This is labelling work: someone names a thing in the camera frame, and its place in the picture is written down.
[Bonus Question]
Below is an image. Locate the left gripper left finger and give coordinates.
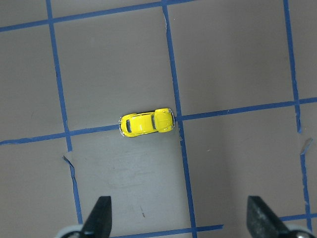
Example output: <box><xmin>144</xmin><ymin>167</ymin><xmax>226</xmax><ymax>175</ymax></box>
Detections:
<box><xmin>81</xmin><ymin>196</ymin><xmax>111</xmax><ymax>238</ymax></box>

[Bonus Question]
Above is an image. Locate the yellow toy beetle car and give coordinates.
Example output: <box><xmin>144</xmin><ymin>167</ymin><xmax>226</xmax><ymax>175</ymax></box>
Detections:
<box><xmin>118</xmin><ymin>108</ymin><xmax>175</xmax><ymax>138</ymax></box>

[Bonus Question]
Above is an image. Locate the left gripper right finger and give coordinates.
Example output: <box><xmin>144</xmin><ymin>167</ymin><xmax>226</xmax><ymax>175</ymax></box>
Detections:
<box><xmin>247</xmin><ymin>196</ymin><xmax>294</xmax><ymax>238</ymax></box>

